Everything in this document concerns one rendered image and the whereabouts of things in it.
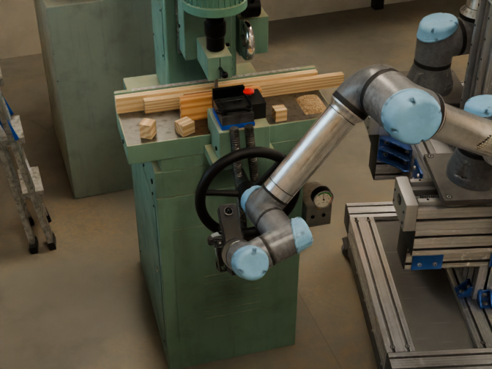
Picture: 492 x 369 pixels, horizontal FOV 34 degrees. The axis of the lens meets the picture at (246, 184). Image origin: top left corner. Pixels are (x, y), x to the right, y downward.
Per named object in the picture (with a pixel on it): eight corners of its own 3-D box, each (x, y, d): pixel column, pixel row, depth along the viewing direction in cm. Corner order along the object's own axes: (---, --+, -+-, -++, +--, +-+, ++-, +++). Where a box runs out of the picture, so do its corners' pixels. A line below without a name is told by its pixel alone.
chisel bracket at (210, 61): (208, 86, 226) (207, 58, 222) (197, 63, 237) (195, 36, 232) (233, 82, 228) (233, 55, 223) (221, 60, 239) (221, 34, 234)
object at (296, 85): (145, 113, 231) (144, 101, 228) (143, 110, 232) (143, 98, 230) (343, 86, 244) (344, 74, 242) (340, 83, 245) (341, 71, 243)
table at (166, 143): (133, 184, 213) (131, 165, 209) (116, 126, 237) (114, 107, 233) (350, 151, 226) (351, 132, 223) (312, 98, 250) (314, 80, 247)
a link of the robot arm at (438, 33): (406, 53, 258) (411, 12, 251) (444, 47, 262) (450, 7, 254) (425, 69, 249) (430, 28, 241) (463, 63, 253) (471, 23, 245)
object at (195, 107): (181, 122, 227) (180, 99, 223) (180, 118, 229) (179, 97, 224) (261, 110, 232) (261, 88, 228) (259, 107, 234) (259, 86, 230)
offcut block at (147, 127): (151, 139, 220) (150, 126, 217) (140, 138, 220) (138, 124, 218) (156, 132, 222) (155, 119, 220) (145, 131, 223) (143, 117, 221)
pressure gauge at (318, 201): (312, 215, 240) (314, 192, 235) (308, 207, 243) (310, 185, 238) (332, 211, 241) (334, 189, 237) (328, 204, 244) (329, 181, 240)
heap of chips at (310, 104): (305, 115, 230) (305, 109, 229) (294, 98, 238) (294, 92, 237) (329, 111, 232) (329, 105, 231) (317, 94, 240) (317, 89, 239)
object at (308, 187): (305, 228, 246) (307, 207, 241) (293, 205, 256) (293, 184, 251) (332, 224, 248) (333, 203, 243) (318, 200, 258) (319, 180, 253)
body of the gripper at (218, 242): (214, 268, 204) (224, 277, 192) (209, 234, 203) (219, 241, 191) (243, 262, 205) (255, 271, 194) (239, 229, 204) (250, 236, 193)
